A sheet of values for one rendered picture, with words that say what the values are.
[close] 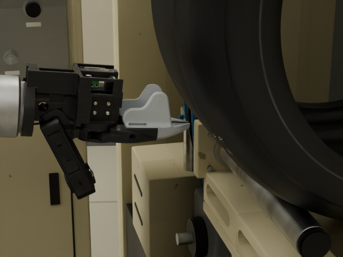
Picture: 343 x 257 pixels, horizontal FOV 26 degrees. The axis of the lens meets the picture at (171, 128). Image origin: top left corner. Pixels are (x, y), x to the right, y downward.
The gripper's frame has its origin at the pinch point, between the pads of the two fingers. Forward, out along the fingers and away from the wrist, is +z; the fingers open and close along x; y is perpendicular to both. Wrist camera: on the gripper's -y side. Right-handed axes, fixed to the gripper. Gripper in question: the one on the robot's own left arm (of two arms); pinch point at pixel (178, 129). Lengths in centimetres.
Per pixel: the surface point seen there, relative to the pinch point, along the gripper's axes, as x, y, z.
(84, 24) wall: 268, -37, 25
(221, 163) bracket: 22.7, -13.2, 14.9
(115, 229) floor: 173, -99, 31
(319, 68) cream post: 25.5, 3.5, 30.9
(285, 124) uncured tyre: -12.4, 5.2, 8.9
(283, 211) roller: -4.4, -9.4, 14.5
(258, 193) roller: 3.8, -10.4, 14.1
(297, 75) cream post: 25.5, 2.1, 27.1
